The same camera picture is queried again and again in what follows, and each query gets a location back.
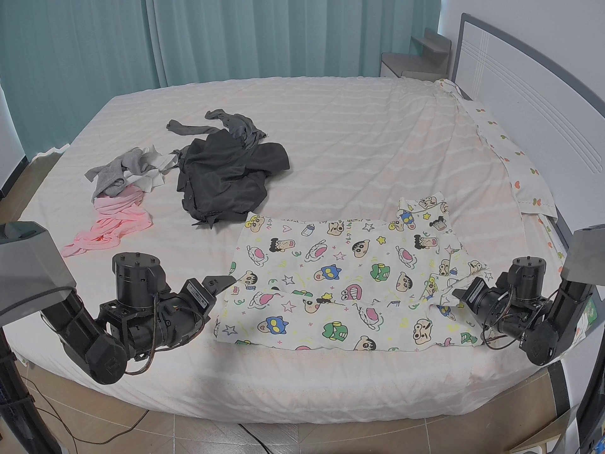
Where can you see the bed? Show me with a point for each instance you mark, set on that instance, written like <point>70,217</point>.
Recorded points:
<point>354,159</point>

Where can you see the white printed pyjama top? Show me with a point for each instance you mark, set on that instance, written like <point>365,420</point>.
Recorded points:
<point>331,277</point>

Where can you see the grey and white garment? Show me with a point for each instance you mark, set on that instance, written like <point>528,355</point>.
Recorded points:
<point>111,175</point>

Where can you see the black shirt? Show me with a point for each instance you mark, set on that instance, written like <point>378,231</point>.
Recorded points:
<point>217,182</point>

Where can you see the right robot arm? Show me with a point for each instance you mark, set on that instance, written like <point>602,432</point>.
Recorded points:
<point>553,319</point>

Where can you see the dark grey garment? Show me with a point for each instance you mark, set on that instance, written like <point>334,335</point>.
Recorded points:
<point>236,123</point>

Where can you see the pink garment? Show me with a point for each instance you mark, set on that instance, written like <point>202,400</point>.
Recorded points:
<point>123,218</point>

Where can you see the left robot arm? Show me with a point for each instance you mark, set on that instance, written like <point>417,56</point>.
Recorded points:
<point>80,334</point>

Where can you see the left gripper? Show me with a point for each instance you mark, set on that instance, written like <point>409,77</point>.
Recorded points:
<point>184,315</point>

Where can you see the grey bedside table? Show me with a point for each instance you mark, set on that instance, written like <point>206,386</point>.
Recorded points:
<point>397,64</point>

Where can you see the blue-green curtain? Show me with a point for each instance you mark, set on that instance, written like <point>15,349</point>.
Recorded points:
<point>71,40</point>
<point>283,21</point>

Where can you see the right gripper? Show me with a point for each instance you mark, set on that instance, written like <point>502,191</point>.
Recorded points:
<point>487,300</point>

